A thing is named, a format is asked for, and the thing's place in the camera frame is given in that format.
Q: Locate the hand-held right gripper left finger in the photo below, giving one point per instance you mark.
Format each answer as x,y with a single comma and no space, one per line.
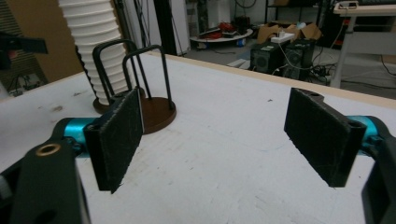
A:
115,140

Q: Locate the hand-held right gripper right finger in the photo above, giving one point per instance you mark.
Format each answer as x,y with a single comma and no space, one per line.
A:
323,140

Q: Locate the stack of white paper cups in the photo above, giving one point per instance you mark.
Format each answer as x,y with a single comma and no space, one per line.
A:
93,34

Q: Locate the brown board panel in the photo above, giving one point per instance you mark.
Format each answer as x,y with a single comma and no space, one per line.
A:
40,21

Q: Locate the black computer tower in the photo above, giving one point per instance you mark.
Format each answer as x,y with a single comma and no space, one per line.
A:
299,59
266,57

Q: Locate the white foam mat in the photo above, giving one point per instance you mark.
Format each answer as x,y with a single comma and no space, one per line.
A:
218,140

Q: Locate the white desk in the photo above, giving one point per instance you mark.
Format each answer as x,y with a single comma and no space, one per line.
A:
364,40

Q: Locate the open cardboard box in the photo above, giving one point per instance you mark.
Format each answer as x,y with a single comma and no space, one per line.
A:
311,31

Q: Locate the white power strip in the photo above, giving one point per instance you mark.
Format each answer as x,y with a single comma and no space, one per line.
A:
281,37

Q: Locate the round white platform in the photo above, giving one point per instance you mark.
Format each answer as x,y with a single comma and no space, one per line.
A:
218,39

